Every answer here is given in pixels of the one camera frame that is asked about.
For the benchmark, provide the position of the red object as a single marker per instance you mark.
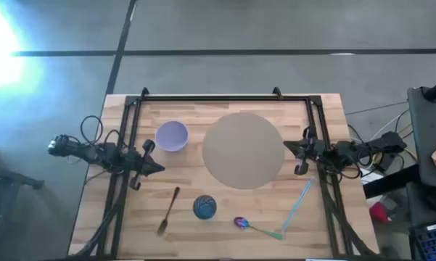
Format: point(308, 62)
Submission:
point(379, 213)

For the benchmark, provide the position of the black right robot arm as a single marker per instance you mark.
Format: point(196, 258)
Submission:
point(348, 148)

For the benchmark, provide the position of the white paper sheet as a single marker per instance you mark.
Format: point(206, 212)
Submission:
point(371, 177)

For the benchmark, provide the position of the iridescent spoon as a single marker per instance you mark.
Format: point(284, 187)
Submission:
point(241, 222)

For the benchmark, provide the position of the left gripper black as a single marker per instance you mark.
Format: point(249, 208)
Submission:
point(147, 145)

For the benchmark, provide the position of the lavender bowl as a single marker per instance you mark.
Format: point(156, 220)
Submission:
point(171, 136)

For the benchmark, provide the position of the grey side table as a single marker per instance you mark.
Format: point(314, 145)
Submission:
point(429, 123)

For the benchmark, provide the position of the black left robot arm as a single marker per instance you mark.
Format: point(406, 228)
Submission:
point(90, 154)

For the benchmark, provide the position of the black power box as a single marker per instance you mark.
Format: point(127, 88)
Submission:
point(386, 165)

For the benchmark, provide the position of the black tripod stand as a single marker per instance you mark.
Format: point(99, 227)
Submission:
point(14, 178)

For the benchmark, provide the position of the black aluminium rig frame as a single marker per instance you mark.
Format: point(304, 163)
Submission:
point(221, 98)

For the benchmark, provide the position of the dark metal fork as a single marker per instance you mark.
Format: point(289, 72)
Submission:
point(170, 207)

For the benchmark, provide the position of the black keyboard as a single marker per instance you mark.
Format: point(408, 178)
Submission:
point(433, 243)

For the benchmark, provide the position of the light blue straw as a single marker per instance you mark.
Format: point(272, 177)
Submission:
point(297, 204)

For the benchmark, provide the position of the black support beam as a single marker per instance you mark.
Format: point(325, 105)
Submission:
point(391, 181)

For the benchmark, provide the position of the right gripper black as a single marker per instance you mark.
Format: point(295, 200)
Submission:
point(306, 148)

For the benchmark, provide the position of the round beige placemat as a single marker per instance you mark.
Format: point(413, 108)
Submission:
point(243, 152)

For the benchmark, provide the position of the blue patterned cup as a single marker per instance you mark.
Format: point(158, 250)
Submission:
point(204, 207)

